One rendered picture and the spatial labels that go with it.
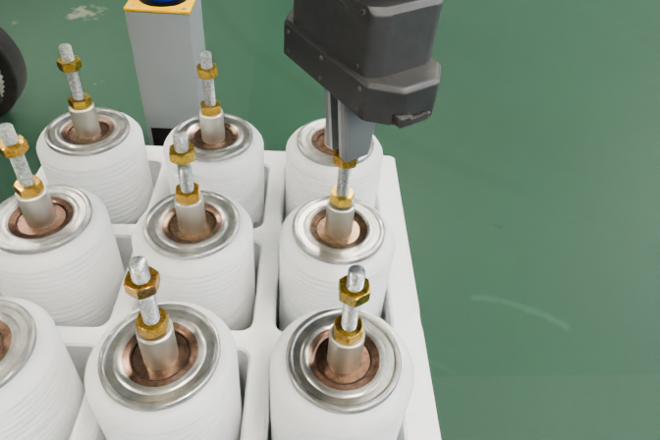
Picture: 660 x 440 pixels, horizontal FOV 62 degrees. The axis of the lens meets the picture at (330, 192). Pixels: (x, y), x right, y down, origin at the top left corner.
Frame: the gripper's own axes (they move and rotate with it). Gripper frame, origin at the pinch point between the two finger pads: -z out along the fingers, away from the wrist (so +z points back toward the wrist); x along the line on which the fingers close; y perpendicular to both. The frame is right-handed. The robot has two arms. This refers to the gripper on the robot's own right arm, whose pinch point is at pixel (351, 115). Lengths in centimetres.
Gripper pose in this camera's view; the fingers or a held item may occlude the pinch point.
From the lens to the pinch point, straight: 37.6
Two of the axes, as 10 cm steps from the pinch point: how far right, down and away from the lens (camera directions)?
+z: 0.7, -7.4, -6.7
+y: -8.3, 3.3, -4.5
